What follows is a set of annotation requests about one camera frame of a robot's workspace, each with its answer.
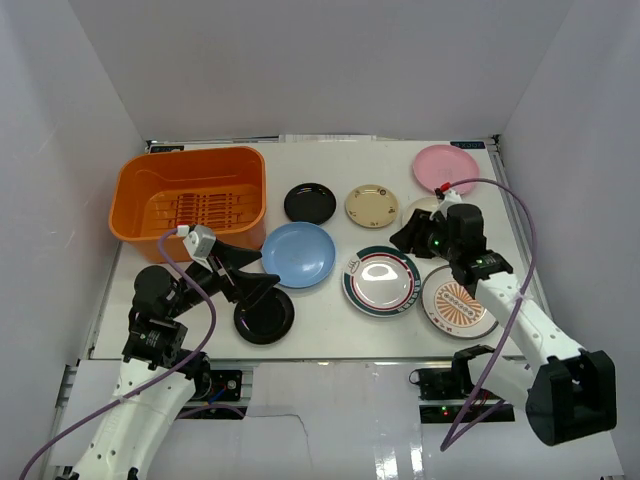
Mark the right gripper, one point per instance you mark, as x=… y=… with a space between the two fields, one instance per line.
x=411 y=237

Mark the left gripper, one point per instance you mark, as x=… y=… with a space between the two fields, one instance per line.
x=226 y=278

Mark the white plain plate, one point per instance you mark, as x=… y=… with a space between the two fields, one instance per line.
x=428 y=204

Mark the beige patterned plate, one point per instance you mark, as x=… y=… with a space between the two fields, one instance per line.
x=372 y=206

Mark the black plate front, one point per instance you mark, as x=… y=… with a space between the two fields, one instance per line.
x=268 y=321

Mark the black plate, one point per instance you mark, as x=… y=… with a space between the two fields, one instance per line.
x=268 y=321
x=310 y=202

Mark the green rimmed white plate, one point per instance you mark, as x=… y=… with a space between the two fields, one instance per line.
x=381 y=281

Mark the light blue plate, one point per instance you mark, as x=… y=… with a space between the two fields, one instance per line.
x=301 y=254

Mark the pink plate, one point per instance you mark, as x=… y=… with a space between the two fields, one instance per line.
x=436 y=165

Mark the orange sunburst plate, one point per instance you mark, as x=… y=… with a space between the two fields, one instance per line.
x=452 y=310

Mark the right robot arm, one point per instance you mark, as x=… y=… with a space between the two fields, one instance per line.
x=566 y=392

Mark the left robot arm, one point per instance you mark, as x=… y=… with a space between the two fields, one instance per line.
x=158 y=376

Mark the orange plastic bin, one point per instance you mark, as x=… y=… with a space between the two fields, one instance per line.
x=221 y=188

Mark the black plate rear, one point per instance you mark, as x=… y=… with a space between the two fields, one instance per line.
x=310 y=202

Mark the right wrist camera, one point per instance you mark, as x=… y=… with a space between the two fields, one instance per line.
x=447 y=196

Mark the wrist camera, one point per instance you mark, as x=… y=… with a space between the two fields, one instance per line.
x=447 y=196
x=198 y=241

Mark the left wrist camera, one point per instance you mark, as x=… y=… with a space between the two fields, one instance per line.
x=198 y=241

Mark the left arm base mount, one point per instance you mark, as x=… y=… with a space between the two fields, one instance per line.
x=218 y=398

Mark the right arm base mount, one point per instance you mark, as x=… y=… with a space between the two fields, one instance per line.
x=443 y=391

